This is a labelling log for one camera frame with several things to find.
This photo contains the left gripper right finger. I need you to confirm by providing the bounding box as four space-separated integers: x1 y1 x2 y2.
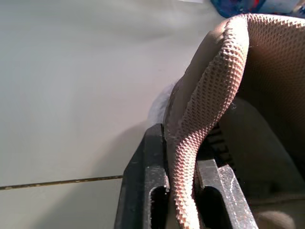
195 124 259 229

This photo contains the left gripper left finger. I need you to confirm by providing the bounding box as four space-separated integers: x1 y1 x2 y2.
113 123 171 229

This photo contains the blue patterned pack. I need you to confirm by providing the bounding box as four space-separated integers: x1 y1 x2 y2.
211 0 305 19

